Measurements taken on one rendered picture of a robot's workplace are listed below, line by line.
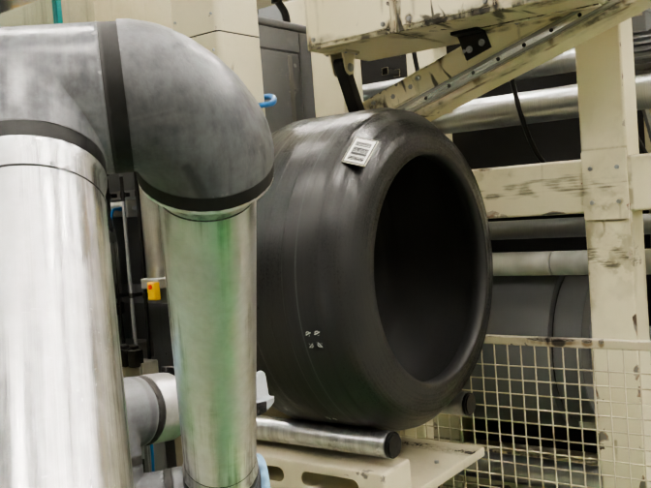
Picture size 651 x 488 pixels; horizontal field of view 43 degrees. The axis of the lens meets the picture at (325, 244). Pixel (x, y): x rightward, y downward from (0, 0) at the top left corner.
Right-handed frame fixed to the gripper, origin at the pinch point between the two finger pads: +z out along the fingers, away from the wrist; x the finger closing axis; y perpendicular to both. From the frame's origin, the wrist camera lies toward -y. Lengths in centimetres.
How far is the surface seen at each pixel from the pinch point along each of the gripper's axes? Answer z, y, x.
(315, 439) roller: 18.4, -8.8, 4.7
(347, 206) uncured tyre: 6.9, 30.1, -10.4
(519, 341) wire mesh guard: 65, 6, -13
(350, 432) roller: 19.1, -7.0, -2.2
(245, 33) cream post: 25, 68, 27
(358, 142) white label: 11.8, 40.8, -9.3
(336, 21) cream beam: 42, 73, 17
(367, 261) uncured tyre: 9.8, 21.6, -12.2
